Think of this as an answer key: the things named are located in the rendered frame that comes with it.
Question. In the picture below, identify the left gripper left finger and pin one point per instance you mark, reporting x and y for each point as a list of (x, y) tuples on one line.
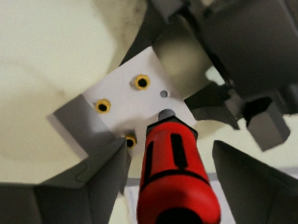
[(86, 195)]

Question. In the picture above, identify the red and black nut driver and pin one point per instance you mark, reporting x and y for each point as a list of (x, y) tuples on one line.
[(174, 186)]

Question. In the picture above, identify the grey cylinder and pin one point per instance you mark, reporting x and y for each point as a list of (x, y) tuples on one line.
[(163, 93)]

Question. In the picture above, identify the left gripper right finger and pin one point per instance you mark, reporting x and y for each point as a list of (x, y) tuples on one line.
[(256, 192)]

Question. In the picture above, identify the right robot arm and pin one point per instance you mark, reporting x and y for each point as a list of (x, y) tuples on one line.
[(257, 43)]

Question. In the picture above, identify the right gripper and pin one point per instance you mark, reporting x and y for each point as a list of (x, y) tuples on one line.
[(268, 126)]

